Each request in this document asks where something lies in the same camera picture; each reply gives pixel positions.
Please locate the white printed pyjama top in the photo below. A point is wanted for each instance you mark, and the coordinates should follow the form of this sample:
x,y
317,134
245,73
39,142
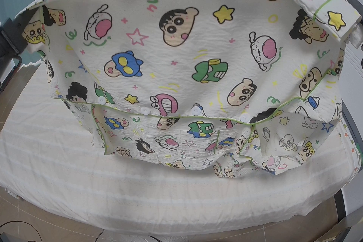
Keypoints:
x,y
181,65

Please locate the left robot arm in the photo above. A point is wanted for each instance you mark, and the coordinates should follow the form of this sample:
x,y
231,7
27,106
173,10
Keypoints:
x,y
11,36

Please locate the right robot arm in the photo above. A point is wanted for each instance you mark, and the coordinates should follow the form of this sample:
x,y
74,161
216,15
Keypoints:
x,y
358,36

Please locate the bed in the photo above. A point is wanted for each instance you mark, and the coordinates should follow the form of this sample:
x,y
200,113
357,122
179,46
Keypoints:
x,y
170,201

